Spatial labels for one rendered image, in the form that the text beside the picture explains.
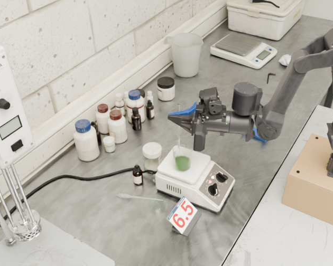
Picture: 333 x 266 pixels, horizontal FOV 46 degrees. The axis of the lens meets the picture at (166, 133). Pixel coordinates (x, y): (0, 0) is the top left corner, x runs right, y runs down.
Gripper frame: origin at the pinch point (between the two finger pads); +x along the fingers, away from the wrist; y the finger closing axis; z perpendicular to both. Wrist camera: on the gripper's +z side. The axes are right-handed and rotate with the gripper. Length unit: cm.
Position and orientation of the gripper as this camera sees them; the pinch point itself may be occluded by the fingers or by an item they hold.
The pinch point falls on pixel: (181, 117)
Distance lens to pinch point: 99.8
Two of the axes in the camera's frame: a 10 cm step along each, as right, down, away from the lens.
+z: 0.1, -7.7, -6.4
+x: -9.9, -0.9, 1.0
